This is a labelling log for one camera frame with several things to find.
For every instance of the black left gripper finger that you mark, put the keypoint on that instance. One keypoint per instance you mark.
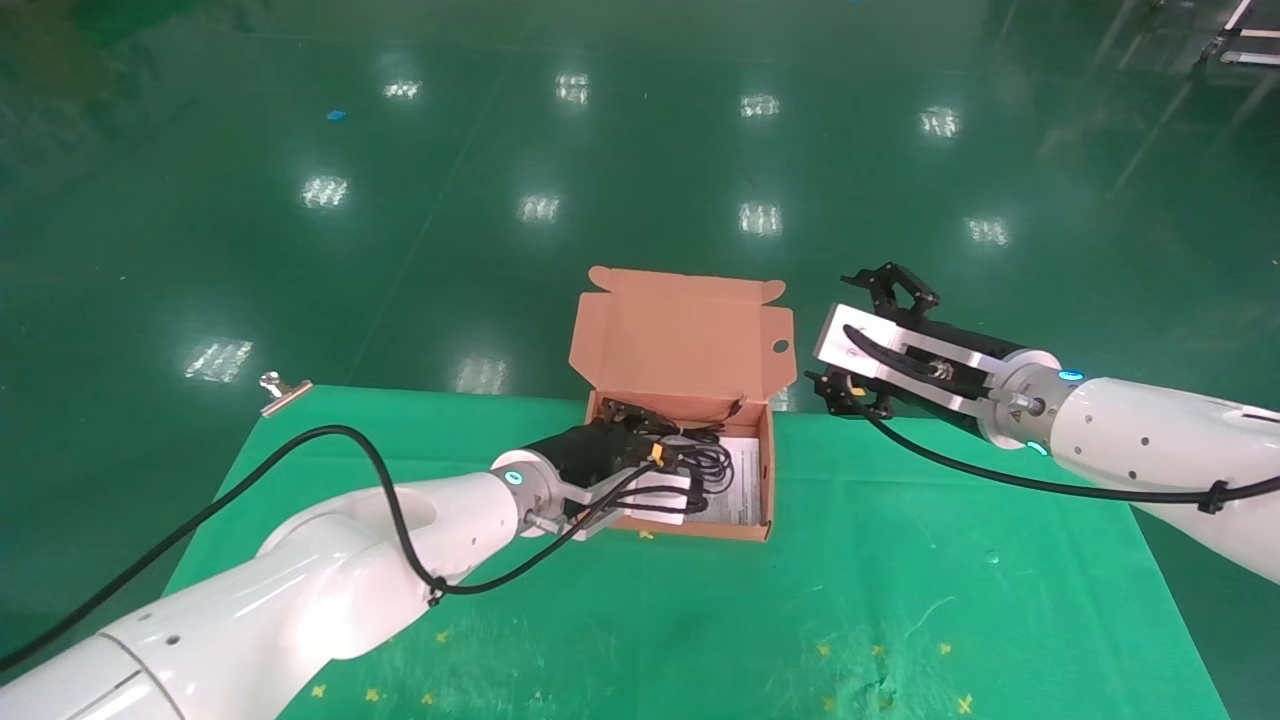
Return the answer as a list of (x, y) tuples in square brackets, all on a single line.
[(625, 412)]

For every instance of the metal binder clip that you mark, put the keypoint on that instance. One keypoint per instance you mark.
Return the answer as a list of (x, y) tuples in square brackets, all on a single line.
[(285, 393)]

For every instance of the white printed instruction sheet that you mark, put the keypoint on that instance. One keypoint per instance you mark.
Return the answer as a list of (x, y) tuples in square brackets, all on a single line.
[(745, 480)]

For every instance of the orange cardboard box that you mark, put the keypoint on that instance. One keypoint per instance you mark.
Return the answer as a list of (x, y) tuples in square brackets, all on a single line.
[(680, 340)]

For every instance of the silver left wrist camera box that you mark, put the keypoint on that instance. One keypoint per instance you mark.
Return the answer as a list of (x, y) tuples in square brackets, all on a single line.
[(660, 492)]

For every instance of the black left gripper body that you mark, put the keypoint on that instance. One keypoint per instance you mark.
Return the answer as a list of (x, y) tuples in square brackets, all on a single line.
[(590, 460)]

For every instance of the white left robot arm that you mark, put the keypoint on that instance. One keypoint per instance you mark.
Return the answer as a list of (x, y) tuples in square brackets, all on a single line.
[(300, 590)]

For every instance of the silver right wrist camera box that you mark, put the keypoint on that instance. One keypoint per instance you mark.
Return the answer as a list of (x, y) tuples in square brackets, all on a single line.
[(900, 355)]

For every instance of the metal rack frame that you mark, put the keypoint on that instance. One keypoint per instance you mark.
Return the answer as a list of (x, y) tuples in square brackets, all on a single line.
[(1245, 58)]

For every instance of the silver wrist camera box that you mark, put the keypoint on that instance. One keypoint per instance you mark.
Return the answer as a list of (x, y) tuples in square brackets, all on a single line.
[(660, 492), (900, 355)]

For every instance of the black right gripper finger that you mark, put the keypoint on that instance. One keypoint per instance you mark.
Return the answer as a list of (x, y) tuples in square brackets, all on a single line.
[(850, 395), (895, 288)]

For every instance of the green table mat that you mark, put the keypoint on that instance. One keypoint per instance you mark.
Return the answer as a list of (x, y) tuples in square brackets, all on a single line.
[(700, 620)]

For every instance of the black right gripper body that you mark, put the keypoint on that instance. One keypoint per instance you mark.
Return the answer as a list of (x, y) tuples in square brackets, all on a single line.
[(985, 345)]

